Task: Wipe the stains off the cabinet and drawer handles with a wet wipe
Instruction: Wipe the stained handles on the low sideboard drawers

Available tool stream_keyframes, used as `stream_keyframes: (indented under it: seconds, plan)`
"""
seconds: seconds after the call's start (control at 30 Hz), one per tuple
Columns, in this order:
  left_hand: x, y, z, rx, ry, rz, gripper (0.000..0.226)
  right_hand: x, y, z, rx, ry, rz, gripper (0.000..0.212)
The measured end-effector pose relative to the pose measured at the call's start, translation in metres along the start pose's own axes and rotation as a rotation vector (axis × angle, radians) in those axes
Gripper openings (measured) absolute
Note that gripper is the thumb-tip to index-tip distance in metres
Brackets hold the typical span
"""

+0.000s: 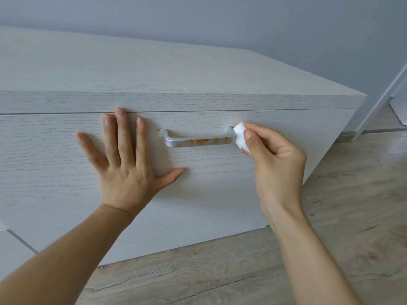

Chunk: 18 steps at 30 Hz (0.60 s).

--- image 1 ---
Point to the white door frame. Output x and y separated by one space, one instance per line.
375 111

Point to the white room door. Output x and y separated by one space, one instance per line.
400 107

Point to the low white cabinet door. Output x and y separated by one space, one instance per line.
206 193

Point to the person's right hand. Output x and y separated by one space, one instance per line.
279 181

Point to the person's right forearm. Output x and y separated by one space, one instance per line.
311 266

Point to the person's left hand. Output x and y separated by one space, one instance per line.
127 184

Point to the white wipe pad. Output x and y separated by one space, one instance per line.
240 136

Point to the low white wooden cabinet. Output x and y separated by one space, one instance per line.
159 66

